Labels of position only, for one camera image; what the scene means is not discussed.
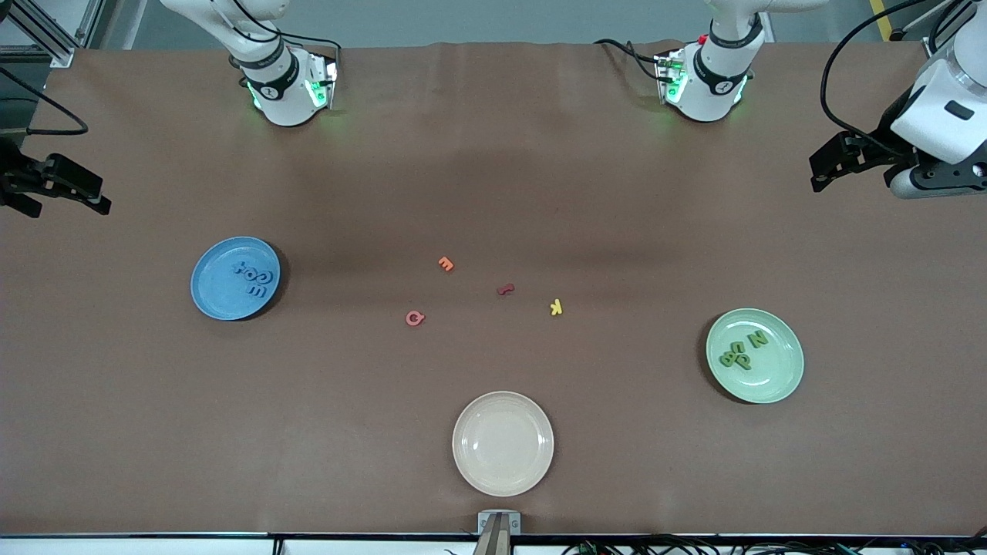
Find blue plate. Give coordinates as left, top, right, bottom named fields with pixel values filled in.
left=190, top=236, right=282, bottom=321

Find base connector box green light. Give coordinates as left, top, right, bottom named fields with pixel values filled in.
left=654, top=51, right=687, bottom=106
left=305, top=52, right=340, bottom=110

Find green plate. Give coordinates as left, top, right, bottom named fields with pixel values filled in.
left=706, top=308, right=805, bottom=405

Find brown table mat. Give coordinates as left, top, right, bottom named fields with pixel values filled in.
left=0, top=40, right=987, bottom=537

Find cream plate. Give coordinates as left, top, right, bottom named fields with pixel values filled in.
left=452, top=391, right=554, bottom=497

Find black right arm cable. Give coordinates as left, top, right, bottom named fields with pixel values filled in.
left=0, top=66, right=90, bottom=138

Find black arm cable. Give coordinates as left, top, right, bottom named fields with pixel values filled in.
left=0, top=66, right=90, bottom=138
left=820, top=0, right=953, bottom=155

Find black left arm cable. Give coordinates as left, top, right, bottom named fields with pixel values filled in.
left=820, top=0, right=953, bottom=155

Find black base cable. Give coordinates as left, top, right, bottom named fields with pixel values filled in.
left=594, top=38, right=665, bottom=82
left=274, top=29, right=344, bottom=62

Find black cable bundle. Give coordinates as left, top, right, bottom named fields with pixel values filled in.
left=559, top=532, right=987, bottom=555

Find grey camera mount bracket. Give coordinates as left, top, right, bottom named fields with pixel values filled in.
left=477, top=510, right=522, bottom=555

